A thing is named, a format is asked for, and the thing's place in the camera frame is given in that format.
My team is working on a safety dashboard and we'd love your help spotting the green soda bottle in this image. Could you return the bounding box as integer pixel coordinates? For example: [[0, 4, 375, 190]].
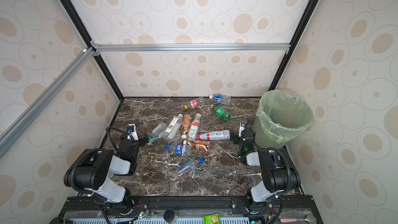
[[210, 105, 232, 121]]

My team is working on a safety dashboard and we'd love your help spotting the blue label water bottle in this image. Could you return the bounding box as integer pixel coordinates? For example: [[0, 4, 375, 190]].
[[209, 94, 231, 105]]

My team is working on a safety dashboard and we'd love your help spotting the red label clear bottle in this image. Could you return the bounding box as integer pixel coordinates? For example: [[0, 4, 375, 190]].
[[184, 97, 205, 110]]

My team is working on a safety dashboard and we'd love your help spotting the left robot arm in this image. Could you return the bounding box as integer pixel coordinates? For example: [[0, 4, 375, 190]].
[[64, 124, 150, 207]]

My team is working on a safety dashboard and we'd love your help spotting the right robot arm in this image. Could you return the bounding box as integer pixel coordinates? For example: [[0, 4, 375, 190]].
[[231, 121, 301, 204]]

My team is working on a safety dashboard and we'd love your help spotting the green lined mesh waste bin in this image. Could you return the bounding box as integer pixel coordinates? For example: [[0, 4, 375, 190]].
[[252, 90, 314, 148]]

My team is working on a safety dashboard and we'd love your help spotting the green cap clear bottle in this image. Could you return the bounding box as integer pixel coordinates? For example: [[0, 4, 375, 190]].
[[148, 122, 167, 145]]

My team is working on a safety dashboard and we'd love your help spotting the red cap lying bottle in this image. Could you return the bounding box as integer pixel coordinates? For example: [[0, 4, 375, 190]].
[[197, 130, 231, 141]]

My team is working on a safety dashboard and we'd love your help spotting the brown label lying bottle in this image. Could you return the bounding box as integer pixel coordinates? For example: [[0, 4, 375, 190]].
[[183, 140, 210, 151]]

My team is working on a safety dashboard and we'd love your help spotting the tall clear white-cap bottle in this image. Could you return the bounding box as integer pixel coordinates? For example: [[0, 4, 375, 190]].
[[162, 114, 183, 143]]

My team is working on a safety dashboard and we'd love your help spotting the blue cap round-label bottle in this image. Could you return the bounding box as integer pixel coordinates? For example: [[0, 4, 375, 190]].
[[165, 144, 191, 156]]

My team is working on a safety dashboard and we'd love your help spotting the red white label bottle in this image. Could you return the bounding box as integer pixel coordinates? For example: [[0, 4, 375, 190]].
[[188, 114, 202, 141]]

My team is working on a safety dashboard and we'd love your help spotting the orange label tea bottle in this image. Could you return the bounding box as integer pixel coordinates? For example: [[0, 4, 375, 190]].
[[181, 114, 192, 140]]

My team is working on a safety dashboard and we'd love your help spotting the crushed blue cap bottle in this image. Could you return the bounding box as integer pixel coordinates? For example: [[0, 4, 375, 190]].
[[176, 158, 204, 178]]

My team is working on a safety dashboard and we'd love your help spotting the black round knob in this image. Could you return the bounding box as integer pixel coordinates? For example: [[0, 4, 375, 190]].
[[163, 209, 178, 224]]

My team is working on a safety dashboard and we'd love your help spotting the green snack packet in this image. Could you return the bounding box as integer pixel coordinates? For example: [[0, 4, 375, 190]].
[[203, 213, 221, 224]]

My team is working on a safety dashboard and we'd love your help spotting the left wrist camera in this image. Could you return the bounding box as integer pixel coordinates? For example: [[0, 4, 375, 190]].
[[126, 123, 138, 142]]

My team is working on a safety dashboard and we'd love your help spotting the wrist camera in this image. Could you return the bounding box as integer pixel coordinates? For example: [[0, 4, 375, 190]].
[[126, 123, 138, 142], [238, 121, 248, 137]]

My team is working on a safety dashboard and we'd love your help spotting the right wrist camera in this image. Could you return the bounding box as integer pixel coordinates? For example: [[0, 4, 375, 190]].
[[238, 121, 248, 137]]

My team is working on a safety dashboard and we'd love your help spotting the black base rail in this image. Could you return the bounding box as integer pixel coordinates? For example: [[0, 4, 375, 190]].
[[59, 195, 323, 224]]

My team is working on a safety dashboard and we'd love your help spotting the horizontal aluminium rail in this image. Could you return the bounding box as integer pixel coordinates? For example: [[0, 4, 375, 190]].
[[93, 43, 291, 52]]

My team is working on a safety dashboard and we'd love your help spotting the pink handled tool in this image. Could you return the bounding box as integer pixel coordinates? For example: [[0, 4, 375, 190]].
[[279, 215, 317, 224]]

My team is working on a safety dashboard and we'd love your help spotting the left diagonal aluminium rail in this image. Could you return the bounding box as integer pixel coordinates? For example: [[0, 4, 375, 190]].
[[1, 47, 94, 157]]

